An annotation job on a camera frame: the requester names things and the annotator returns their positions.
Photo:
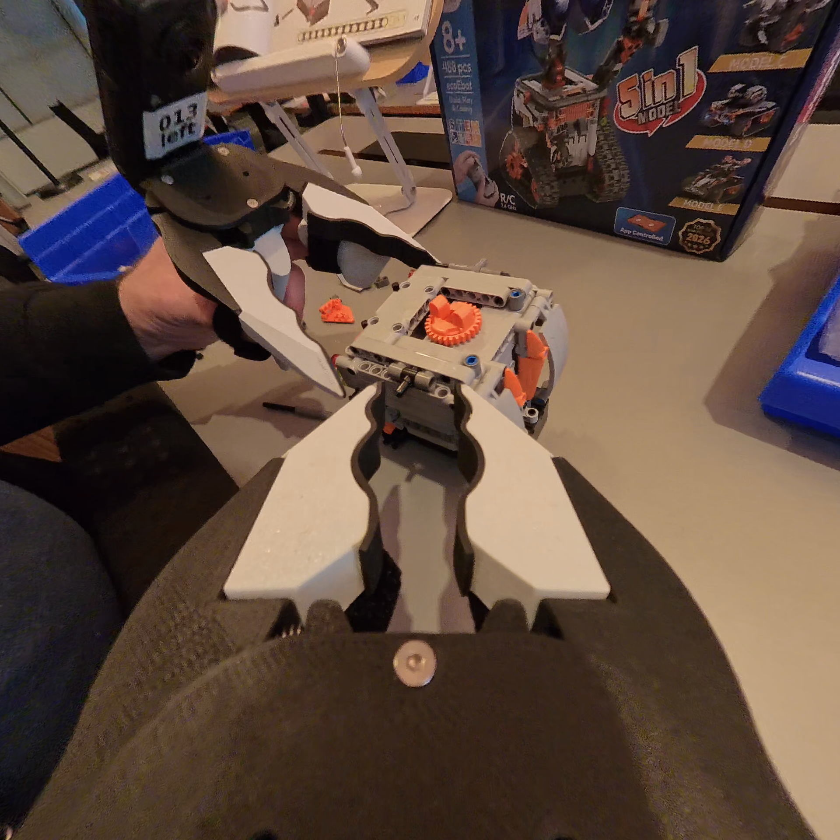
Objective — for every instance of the grey brick robot model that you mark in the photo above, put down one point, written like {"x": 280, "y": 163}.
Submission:
{"x": 472, "y": 292}

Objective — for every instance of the person's leg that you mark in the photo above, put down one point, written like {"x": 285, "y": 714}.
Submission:
{"x": 52, "y": 623}

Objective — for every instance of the white book stand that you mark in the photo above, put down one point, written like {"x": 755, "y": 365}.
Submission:
{"x": 289, "y": 69}

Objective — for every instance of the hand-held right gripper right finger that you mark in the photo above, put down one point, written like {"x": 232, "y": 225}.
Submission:
{"x": 531, "y": 525}

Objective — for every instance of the small orange brick piece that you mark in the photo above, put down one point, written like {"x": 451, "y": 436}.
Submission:
{"x": 336, "y": 312}

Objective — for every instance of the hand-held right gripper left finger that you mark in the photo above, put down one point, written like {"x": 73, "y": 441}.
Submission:
{"x": 308, "y": 525}

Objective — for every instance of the black axle rod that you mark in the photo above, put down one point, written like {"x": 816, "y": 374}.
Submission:
{"x": 295, "y": 410}

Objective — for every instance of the person's left hand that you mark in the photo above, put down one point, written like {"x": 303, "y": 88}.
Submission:
{"x": 164, "y": 308}

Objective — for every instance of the instruction booklet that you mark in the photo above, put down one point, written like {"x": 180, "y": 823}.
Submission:
{"x": 367, "y": 19}

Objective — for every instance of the person's left forearm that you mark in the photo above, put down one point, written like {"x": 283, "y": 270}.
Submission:
{"x": 59, "y": 354}

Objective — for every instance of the blue plastic bin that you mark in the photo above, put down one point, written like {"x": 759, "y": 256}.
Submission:
{"x": 85, "y": 229}
{"x": 794, "y": 394}

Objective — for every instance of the crumpled clear plastic bags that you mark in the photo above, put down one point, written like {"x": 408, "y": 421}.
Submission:
{"x": 828, "y": 341}

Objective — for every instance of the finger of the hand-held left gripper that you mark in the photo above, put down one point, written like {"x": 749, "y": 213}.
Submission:
{"x": 348, "y": 207}
{"x": 262, "y": 308}

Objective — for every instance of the dark blue robot kit box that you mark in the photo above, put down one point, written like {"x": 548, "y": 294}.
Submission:
{"x": 590, "y": 98}

